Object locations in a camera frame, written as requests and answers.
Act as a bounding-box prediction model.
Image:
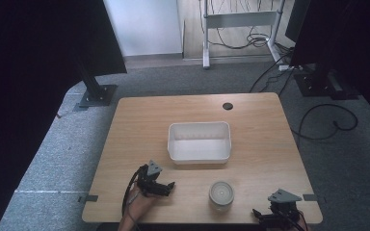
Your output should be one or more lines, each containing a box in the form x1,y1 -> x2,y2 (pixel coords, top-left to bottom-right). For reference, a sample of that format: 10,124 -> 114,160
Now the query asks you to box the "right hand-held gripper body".
267,188 -> 304,223

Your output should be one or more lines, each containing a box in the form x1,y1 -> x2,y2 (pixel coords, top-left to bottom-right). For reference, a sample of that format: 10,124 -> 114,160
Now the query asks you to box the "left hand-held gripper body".
136,160 -> 164,197

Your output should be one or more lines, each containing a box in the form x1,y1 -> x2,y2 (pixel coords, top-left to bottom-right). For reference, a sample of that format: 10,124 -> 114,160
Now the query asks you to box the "person's left hand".
125,186 -> 158,223

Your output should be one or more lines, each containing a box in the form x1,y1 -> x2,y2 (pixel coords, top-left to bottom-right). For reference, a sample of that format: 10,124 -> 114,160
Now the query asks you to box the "person's right hand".
283,210 -> 310,231

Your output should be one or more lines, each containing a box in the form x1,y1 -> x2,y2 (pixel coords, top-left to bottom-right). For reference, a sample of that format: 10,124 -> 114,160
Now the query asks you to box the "white plastic bin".
167,120 -> 232,166

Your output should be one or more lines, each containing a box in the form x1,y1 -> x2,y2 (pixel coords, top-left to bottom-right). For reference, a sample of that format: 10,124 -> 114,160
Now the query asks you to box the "black metal stand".
71,54 -> 119,109
293,62 -> 360,101

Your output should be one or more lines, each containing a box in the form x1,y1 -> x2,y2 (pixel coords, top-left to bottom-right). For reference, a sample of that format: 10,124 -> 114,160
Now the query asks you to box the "white power strip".
277,64 -> 304,72

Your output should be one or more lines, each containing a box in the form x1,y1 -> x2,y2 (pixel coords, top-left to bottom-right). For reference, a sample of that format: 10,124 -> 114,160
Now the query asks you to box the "black curtain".
0,0 -> 128,231
289,0 -> 370,128

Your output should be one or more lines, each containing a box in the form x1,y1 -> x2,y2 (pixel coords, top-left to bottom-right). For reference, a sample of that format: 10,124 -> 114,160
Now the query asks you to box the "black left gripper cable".
120,164 -> 149,231

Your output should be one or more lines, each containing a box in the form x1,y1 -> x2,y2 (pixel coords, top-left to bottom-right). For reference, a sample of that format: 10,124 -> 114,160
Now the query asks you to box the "black looped floor cable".
290,102 -> 359,141

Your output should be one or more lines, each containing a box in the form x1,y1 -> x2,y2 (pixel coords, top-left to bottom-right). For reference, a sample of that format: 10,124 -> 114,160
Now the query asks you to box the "tangle of black cables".
205,0 -> 292,52

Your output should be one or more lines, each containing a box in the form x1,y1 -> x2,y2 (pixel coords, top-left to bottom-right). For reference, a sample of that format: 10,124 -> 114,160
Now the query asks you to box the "white desk frame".
201,0 -> 287,70

